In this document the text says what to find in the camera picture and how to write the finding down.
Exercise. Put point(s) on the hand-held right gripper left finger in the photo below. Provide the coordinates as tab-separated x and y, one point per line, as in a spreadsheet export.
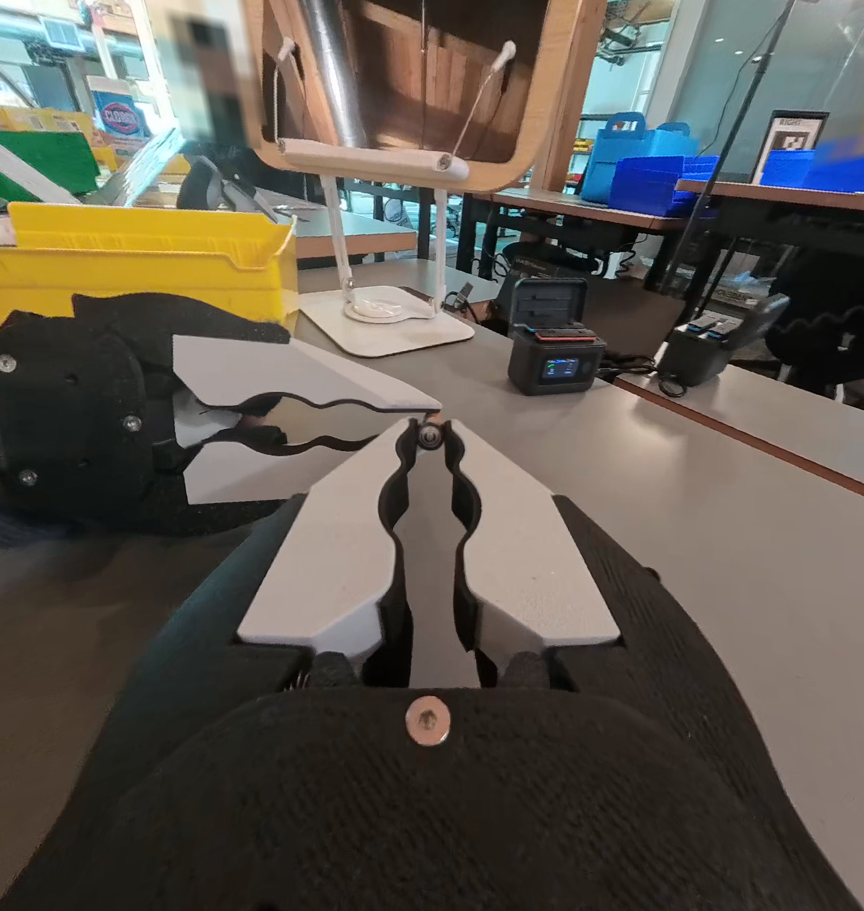
318	569

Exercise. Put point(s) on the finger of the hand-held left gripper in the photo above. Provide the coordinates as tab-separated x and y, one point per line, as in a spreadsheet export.
297	370
247	477

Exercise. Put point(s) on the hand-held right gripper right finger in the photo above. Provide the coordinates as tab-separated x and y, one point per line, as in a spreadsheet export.
539	562

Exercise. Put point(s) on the yellow plastic bin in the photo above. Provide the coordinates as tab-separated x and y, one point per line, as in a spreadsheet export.
119	277

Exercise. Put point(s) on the orange and black battery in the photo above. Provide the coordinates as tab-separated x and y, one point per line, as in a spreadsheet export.
429	435

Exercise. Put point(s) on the white mirror stand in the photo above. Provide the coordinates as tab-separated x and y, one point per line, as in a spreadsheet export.
389	327

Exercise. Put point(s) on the black battery charger case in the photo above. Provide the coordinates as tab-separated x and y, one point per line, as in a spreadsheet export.
702	352
553	363

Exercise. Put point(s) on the green plastic bin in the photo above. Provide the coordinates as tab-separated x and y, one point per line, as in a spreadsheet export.
40	164

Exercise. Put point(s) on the wipes canister with blue label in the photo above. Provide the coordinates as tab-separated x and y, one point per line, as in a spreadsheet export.
122	117

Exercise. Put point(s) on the black wavy-back chair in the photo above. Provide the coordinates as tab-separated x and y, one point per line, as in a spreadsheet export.
831	334

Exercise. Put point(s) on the dark blue storage bin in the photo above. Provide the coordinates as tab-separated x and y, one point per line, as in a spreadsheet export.
831	171
645	185

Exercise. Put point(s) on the light blue tote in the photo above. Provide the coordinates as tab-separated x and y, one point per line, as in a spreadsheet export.
631	153

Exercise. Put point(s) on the long wooden-edged desk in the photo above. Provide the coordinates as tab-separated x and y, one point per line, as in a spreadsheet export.
759	203

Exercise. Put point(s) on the studio light on stand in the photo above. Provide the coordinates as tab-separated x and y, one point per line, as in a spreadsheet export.
731	156

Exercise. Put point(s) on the small framed marker sign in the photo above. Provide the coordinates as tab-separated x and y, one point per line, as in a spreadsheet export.
791	142

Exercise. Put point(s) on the plain wooden post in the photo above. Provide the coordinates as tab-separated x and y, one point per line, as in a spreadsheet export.
574	85

